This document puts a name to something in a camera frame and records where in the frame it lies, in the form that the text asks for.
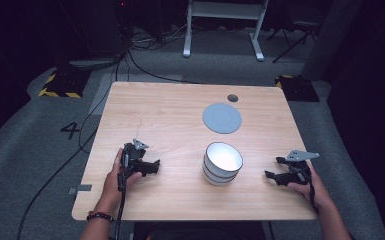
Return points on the person's left hand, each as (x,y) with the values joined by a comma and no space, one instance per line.
(110,186)

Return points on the person's right hand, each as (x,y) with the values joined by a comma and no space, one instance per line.
(318,193)

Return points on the white metal table frame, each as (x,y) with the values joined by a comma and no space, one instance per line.
(225,10)

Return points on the grey tape strip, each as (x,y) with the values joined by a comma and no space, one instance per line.
(80,189)

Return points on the black tripod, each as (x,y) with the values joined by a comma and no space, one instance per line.
(293,36)

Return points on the grey curtain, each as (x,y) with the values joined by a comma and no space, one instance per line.
(333,36)

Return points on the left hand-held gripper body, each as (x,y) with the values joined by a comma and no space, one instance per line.
(131,160)

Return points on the dark round table grommet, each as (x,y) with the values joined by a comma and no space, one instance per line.
(232,98)

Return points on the person's dark clothing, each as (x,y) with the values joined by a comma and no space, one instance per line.
(196,231)

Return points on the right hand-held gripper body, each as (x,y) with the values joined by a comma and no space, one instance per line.
(296,173)

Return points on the grey round coaster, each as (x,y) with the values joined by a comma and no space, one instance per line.
(221,118)

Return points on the white bowl with dark rim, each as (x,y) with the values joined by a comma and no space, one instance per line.
(223,156)
(215,182)
(213,176)

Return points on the black yellow striped stand base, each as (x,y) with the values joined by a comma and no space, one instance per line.
(65,83)
(296,88)

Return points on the grey stand base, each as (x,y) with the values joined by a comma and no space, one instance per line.
(93,64)

